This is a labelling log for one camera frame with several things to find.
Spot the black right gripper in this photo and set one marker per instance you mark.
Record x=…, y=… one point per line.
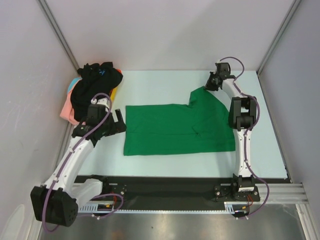
x=213, y=81

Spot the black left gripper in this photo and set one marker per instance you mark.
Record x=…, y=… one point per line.
x=116, y=127

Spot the green t-shirt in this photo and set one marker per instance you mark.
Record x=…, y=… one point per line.
x=201, y=126

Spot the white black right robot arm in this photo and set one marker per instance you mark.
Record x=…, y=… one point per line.
x=241, y=119

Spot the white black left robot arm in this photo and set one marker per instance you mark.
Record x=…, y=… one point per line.
x=57, y=201

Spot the yellow t-shirt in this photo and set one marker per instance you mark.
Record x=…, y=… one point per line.
x=113, y=94

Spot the pink t-shirt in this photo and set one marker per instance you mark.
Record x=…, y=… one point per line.
x=67, y=113

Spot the black t-shirt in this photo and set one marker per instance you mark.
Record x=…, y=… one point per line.
x=95, y=78

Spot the light blue t-shirt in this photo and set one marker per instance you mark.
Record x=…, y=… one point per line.
x=73, y=83

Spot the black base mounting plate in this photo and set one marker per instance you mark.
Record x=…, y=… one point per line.
x=170, y=204

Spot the aluminium corner frame post right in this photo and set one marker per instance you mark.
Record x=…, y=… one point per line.
x=279, y=34

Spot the aluminium corner frame post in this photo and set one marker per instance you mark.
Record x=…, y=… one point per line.
x=45, y=8
x=279, y=34

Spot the aluminium front rail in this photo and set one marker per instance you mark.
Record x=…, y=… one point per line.
x=273, y=193

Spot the aluminium corner frame post left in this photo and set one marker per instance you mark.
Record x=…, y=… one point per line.
x=45, y=8

